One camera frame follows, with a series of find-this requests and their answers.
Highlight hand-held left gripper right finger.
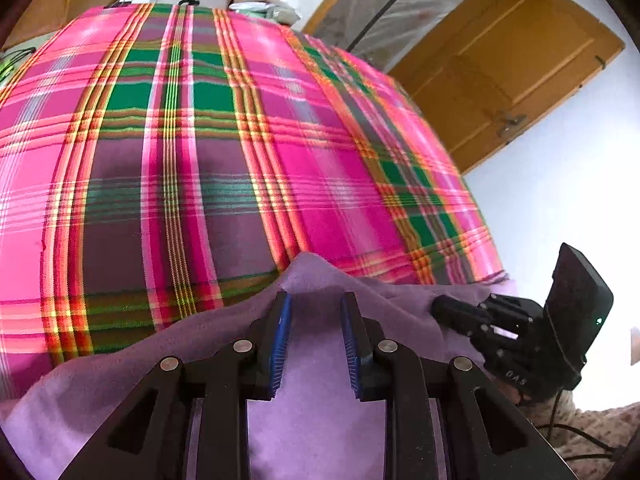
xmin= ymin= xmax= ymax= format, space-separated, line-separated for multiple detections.
xmin=341 ymin=292 xmax=576 ymax=480

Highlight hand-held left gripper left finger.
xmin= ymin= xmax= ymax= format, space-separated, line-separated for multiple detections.
xmin=60 ymin=290 xmax=293 ymax=480

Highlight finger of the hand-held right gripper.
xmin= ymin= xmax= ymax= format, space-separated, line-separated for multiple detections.
xmin=431 ymin=294 xmax=501 ymax=338

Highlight purple fleece pants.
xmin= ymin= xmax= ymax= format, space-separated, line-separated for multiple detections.
xmin=0 ymin=252 xmax=521 ymax=480

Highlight person's right forearm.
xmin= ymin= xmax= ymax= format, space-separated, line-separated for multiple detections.
xmin=517 ymin=390 xmax=640 ymax=480

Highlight pink green plaid blanket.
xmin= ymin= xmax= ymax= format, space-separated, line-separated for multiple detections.
xmin=0 ymin=2 xmax=506 ymax=398

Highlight wooden door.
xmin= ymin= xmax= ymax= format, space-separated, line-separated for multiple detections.
xmin=390 ymin=0 xmax=626 ymax=176

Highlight clear plastic door curtain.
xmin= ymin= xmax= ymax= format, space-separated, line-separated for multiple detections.
xmin=320 ymin=0 xmax=501 ymax=71

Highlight grey plastic packets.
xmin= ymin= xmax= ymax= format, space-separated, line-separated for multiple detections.
xmin=232 ymin=2 xmax=302 ymax=26

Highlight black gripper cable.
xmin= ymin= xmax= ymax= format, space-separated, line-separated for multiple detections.
xmin=542 ymin=392 xmax=621 ymax=461

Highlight metal door handle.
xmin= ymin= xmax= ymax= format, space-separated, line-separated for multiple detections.
xmin=496 ymin=110 xmax=529 ymax=137

